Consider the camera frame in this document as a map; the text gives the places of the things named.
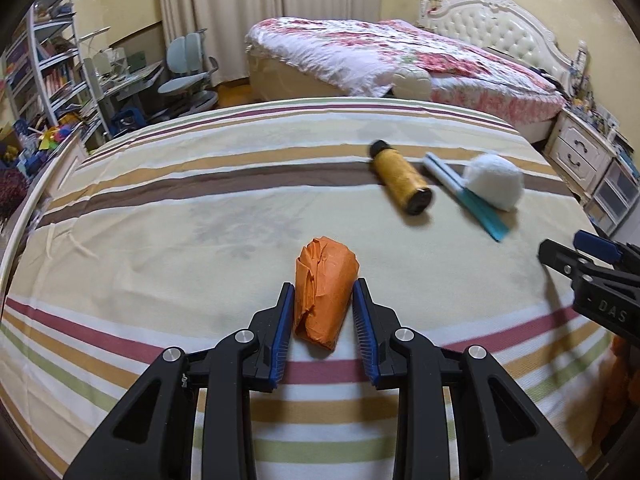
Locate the white wadded ball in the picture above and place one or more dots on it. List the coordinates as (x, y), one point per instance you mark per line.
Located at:
(495, 180)

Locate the cluster of small bottles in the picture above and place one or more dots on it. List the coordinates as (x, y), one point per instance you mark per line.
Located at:
(592, 100)

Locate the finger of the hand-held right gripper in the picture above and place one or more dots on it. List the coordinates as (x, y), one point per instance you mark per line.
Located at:
(560, 257)
(595, 245)

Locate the grey study desk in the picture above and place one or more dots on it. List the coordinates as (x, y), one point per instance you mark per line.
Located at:
(130, 80)

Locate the white bookshelf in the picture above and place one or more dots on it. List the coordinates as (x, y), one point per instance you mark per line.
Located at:
(55, 70)

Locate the pale blue desk chair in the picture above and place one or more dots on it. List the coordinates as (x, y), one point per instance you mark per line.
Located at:
(185, 55)

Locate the pile of colourful toys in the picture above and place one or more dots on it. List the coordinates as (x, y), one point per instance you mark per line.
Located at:
(40, 142)

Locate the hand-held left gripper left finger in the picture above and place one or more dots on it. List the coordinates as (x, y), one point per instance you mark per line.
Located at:
(280, 340)

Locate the blue plastic stool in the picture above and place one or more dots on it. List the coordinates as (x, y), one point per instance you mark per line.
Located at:
(127, 120)

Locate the white tufted bed frame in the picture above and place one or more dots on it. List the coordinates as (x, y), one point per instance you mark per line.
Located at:
(500, 25)

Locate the striped bed sheet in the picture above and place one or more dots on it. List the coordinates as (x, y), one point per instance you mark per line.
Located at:
(200, 185)

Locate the orange cloth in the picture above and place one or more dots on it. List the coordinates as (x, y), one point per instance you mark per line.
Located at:
(615, 385)

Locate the floral pink bedspread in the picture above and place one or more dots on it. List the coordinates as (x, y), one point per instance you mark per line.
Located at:
(360, 50)

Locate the cream curtains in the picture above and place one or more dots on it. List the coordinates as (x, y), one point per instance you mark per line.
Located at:
(225, 0)

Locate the clear plastic drawer unit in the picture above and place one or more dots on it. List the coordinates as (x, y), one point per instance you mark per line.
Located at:
(615, 190)

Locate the dark red tinsel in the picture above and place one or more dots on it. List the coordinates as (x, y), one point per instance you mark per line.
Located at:
(12, 192)

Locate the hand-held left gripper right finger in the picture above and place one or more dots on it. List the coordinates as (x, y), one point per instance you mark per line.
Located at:
(365, 340)

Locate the yellow thread spool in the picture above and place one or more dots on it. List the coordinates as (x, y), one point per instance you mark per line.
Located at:
(400, 175)

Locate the orange paper bundle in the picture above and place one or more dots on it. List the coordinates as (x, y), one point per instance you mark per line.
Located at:
(322, 285)

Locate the white carved nightstand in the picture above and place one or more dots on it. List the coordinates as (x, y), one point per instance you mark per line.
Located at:
(575, 150)

